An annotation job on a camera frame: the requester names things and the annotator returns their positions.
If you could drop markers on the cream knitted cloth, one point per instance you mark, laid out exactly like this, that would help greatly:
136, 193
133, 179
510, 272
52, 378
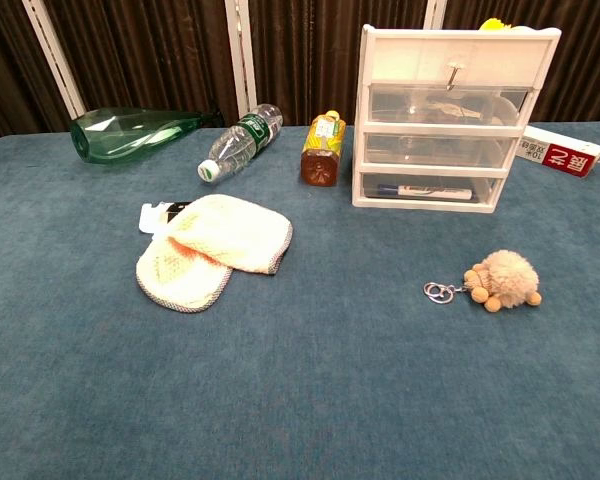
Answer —
220, 235

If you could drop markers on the clear plastic drawer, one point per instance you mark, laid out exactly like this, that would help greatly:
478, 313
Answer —
410, 150
375, 195
405, 105

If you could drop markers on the tea bottle yellow label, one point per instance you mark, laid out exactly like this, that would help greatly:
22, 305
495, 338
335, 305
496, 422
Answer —
322, 150

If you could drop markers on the clear water bottle green label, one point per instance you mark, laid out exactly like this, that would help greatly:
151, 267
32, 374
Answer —
240, 142

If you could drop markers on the blue and white marker pen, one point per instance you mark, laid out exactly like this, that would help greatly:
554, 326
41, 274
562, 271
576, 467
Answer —
430, 191

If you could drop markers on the black and white packaged card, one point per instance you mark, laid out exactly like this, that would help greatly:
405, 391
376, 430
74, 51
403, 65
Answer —
152, 217

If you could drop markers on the green glass vase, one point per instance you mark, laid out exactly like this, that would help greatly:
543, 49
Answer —
125, 135

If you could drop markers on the white plastic drawer organizer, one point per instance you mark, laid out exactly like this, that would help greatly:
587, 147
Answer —
460, 55

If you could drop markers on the dark brown curtain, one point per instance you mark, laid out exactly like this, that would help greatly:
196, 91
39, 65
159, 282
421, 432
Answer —
145, 50

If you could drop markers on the red and white long box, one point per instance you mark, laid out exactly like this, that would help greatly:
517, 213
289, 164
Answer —
565, 152

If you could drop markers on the yellow plastic toy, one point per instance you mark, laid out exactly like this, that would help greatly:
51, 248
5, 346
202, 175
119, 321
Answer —
492, 24

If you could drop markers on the white frame pole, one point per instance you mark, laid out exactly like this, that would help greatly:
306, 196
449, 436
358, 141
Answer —
240, 55
434, 12
55, 55

